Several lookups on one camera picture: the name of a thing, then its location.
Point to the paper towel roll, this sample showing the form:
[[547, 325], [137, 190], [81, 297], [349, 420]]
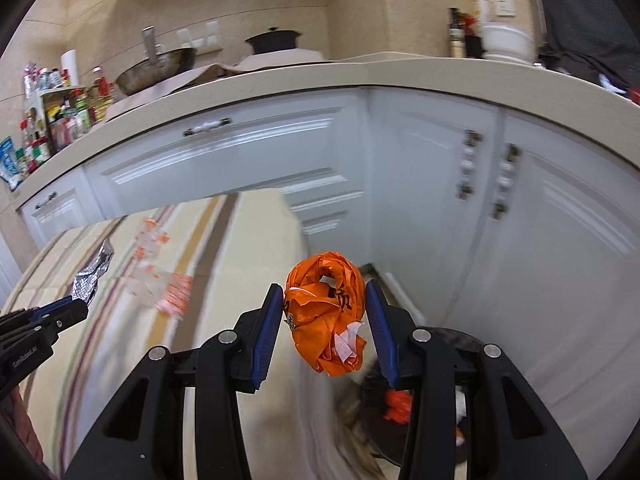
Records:
[[69, 64]]

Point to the door beaded handle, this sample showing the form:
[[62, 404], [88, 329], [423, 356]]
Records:
[[468, 163], [507, 170]]

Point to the white stacked bowls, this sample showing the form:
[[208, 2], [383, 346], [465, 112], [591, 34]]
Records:
[[507, 43]]

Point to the white spice rack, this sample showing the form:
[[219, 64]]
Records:
[[62, 115]]

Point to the left door beaded handle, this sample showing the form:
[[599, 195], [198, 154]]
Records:
[[468, 163]]

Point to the white wall socket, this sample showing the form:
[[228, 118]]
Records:
[[505, 8]]

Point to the right door beaded handle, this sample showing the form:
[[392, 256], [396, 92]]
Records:
[[507, 170]]

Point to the small cabinet handle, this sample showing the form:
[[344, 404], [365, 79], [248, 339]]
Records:
[[47, 200]]

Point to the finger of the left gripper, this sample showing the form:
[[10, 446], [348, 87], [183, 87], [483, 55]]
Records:
[[61, 314]]

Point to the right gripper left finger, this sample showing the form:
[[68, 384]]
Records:
[[139, 433]]

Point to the clear orange-print wrapper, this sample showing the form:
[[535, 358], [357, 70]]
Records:
[[149, 240], [168, 292]]

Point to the steel wok pan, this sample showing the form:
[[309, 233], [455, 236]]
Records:
[[156, 67]]

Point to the corner cabinet door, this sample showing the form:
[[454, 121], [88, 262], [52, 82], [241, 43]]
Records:
[[555, 283], [422, 234]]

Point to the black trash bin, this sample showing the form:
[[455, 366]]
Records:
[[387, 413]]

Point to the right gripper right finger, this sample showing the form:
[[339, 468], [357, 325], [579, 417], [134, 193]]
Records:
[[512, 433]]

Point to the silver foil wrapper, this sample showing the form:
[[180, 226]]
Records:
[[86, 281]]

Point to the blue snack bag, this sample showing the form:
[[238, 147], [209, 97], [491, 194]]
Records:
[[9, 169]]

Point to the left small cabinet door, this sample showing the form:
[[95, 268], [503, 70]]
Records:
[[75, 206]]

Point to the dark hanging cloth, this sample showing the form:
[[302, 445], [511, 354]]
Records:
[[593, 40]]

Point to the striped tablecloth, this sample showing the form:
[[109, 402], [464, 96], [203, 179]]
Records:
[[234, 247]]

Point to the corner cabinet right door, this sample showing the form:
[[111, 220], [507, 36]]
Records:
[[555, 283]]

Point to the drawer handle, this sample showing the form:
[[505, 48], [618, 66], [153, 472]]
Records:
[[208, 126]]

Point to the white drawer front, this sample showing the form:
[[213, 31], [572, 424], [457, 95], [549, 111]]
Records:
[[307, 145]]

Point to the orange plastic bag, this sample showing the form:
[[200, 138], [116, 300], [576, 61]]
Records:
[[324, 307]]

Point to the yellow cooking oil bottle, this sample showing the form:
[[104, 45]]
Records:
[[100, 94]]

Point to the corner cabinet left door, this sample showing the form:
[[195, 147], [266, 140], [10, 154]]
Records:
[[422, 234]]

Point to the dark oil bottle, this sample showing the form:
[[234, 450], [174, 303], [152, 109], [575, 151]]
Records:
[[456, 34]]

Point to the black lidded pot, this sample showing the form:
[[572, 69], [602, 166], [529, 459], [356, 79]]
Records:
[[274, 40]]

